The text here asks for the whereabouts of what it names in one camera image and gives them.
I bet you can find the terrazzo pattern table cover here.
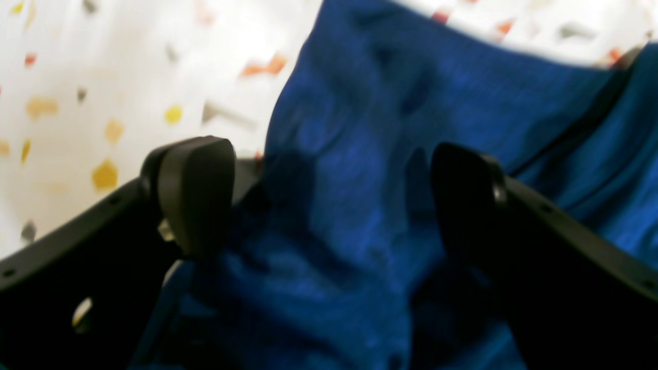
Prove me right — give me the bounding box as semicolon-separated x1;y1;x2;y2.
2;1;320;257

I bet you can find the navy blue t-shirt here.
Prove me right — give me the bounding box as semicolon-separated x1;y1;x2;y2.
134;1;656;369

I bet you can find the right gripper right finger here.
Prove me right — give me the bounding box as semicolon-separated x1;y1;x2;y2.
431;143;657;369

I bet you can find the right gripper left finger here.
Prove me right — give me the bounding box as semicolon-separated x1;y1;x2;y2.
1;136;236;369

